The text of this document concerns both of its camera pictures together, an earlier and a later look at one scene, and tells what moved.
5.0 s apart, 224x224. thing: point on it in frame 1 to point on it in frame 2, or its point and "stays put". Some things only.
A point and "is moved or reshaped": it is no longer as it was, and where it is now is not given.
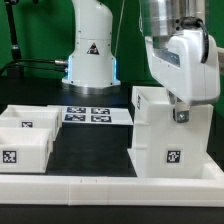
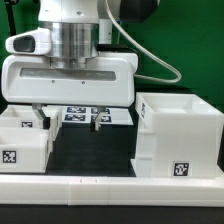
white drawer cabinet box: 164,148 is moved or reshaped
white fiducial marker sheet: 97,115 stays put
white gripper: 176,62 to 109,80
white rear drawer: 33,116 stays put
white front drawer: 24,150 stays put
